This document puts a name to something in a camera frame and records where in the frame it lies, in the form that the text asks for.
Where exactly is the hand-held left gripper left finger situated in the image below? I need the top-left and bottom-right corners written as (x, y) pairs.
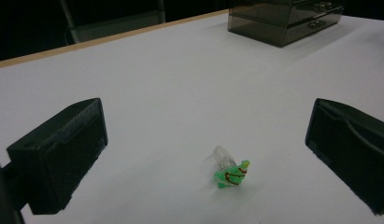
top-left (6, 97), bottom-right (109, 216)

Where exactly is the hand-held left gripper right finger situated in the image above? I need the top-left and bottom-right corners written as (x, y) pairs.
top-left (305, 97), bottom-right (384, 217)

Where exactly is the green toy with clear cap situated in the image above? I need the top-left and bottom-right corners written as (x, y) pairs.
top-left (212, 145), bottom-right (251, 189)

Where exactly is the smoky clear drawer organizer box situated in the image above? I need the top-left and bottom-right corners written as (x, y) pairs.
top-left (227, 0), bottom-right (346, 49)

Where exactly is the white table cover sheet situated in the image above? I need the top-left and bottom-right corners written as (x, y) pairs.
top-left (0, 13), bottom-right (384, 224)

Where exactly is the white metal table frame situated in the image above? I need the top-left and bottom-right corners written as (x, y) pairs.
top-left (60, 0), bottom-right (166, 45)

